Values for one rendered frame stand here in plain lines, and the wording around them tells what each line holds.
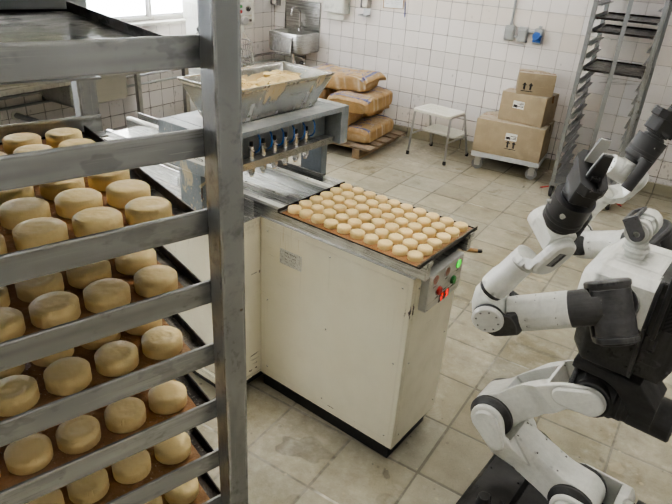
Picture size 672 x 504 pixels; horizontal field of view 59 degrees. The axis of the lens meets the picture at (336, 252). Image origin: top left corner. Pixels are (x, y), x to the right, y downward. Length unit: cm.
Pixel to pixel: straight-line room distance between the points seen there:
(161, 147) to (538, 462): 170
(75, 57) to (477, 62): 554
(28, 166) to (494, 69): 553
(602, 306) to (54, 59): 122
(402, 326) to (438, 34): 443
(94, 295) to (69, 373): 10
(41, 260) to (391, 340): 159
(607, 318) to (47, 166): 121
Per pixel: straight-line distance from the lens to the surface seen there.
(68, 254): 62
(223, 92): 59
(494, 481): 222
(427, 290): 196
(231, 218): 64
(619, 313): 147
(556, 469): 208
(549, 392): 187
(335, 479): 237
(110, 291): 71
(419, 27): 620
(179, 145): 62
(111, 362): 75
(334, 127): 255
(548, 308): 149
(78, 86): 102
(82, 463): 77
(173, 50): 60
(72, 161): 59
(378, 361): 216
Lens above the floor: 178
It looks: 28 degrees down
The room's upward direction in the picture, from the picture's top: 4 degrees clockwise
